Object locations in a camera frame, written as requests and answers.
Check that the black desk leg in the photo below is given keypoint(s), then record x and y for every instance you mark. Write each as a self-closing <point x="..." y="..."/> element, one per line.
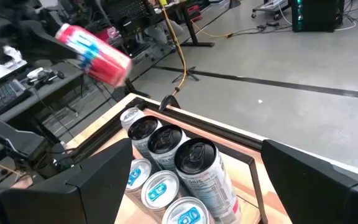
<point x="191" y="28"/>

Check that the black metal shelf frame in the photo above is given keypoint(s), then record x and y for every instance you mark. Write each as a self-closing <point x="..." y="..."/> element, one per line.
<point x="253" y="159"/>

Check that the black tripod stand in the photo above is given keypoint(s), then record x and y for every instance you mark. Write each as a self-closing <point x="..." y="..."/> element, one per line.
<point x="187" y="74"/>

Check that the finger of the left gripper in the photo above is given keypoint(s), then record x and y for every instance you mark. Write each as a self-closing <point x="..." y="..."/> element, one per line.
<point x="45" y="46"/>

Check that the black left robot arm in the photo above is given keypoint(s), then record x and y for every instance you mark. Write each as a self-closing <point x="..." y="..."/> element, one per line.
<point x="11" y="140"/>

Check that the white Celsius can palm print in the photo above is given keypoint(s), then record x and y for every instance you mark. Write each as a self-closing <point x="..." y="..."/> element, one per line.
<point x="197" y="155"/>
<point x="166" y="140"/>
<point x="143" y="127"/>

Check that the black keyboard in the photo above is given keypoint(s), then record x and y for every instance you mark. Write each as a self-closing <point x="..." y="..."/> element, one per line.
<point x="8" y="93"/>

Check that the orange Fanta soda can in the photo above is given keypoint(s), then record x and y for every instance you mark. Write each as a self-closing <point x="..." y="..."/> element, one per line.
<point x="104" y="62"/>

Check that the black table edge rail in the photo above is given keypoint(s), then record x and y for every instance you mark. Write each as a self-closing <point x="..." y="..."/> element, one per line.
<point x="197" y="124"/>

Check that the black curved bracket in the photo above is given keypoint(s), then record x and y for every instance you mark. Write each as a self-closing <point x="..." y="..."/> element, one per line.
<point x="169" y="102"/>

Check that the gray rolling cart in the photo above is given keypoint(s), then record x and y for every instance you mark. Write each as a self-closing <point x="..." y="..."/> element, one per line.
<point x="272" y="6"/>

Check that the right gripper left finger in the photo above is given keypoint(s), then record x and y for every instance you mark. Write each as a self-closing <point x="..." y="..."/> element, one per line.
<point x="73" y="202"/>

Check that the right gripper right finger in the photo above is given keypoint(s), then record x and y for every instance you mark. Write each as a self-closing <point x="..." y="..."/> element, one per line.
<point x="322" y="202"/>

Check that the black tower coloured lights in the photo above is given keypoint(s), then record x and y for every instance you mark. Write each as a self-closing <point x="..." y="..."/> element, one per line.
<point x="319" y="15"/>

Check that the gray desk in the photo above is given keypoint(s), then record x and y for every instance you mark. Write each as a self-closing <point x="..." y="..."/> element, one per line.
<point x="51" y="93"/>

